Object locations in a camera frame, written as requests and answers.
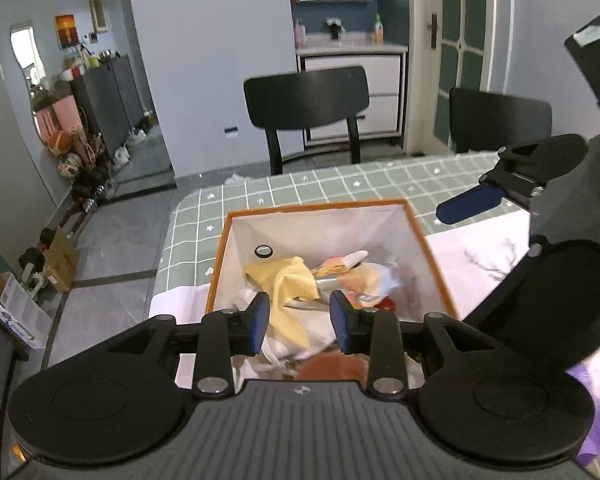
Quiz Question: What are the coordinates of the light framed picture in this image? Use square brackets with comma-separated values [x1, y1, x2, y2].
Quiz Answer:
[89, 0, 108, 35]

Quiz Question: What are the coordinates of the white printed table runner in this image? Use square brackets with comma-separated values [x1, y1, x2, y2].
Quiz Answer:
[147, 210, 600, 391]

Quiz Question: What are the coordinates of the white printed carton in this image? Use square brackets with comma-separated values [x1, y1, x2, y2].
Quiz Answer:
[0, 271, 53, 351]

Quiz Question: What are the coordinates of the basketball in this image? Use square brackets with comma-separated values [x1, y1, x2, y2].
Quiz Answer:
[46, 130, 74, 157]

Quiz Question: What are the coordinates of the reddish brown pouch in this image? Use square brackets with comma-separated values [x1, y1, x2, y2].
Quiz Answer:
[295, 351, 371, 386]

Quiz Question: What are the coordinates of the white drawer cabinet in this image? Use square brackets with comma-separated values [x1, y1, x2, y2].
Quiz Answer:
[296, 45, 408, 147]

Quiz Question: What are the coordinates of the wavy standing mirror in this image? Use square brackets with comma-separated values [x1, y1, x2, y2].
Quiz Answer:
[9, 22, 48, 141]

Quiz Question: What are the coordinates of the dark grey cabinet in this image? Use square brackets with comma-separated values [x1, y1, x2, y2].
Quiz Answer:
[70, 55, 148, 161]

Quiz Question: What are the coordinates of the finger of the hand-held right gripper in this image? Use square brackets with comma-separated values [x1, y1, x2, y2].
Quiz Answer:
[436, 140, 551, 226]

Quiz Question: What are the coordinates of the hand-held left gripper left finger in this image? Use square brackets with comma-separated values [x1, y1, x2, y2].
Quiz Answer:
[97, 291, 272, 400]

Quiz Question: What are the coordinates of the orange cardboard box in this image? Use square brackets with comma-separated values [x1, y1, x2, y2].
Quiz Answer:
[205, 199, 460, 396]

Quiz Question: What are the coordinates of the black chair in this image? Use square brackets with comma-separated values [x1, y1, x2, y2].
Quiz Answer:
[243, 65, 370, 176]
[449, 87, 552, 155]

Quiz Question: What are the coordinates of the yellow snack packet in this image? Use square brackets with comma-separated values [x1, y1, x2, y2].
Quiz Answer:
[312, 251, 416, 311]

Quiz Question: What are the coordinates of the yellow cloth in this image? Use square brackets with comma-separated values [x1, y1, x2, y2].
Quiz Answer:
[245, 256, 321, 348]

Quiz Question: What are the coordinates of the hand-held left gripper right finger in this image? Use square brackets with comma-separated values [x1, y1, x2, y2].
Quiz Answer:
[329, 290, 503, 401]

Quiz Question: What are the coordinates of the white door with glass panes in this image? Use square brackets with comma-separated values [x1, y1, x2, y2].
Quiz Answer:
[420, 0, 511, 156]

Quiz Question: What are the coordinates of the sunset painting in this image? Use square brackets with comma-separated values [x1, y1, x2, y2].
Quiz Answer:
[55, 14, 77, 51]

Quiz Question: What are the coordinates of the pink gift bag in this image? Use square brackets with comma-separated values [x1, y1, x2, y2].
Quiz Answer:
[32, 95, 81, 142]

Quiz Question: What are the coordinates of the green checked tablecloth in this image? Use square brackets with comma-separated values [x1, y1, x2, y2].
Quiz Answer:
[155, 152, 600, 480]

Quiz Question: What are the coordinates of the brown cardboard box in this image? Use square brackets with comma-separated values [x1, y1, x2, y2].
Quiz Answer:
[42, 225, 81, 293]

